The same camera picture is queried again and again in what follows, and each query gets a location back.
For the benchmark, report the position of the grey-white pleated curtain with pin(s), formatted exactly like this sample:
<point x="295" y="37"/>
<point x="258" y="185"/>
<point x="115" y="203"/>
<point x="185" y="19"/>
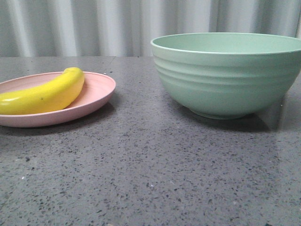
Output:
<point x="71" y="28"/>

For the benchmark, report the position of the pink plastic plate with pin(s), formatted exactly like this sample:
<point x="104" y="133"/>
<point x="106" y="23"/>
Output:
<point x="96" y="92"/>

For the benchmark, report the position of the green ribbed bowl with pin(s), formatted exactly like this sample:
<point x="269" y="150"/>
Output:
<point x="224" y="75"/>

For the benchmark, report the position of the yellow plastic banana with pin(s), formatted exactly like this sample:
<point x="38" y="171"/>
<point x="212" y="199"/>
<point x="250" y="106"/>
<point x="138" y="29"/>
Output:
<point x="54" y="95"/>

